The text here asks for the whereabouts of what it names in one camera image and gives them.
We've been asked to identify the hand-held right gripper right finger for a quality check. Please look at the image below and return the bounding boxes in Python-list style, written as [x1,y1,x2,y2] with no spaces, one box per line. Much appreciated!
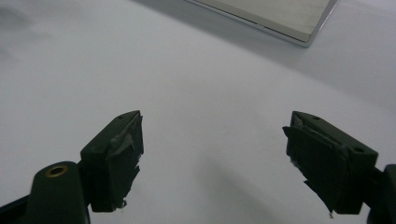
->
[282,110,379,219]

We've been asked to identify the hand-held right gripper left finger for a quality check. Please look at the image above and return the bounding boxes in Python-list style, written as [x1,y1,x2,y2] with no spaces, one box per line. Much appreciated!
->
[79,109,145,214]

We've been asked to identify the flat metal-edged tray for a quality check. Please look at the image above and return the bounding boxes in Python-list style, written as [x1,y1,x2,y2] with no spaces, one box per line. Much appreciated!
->
[183,0,340,49]

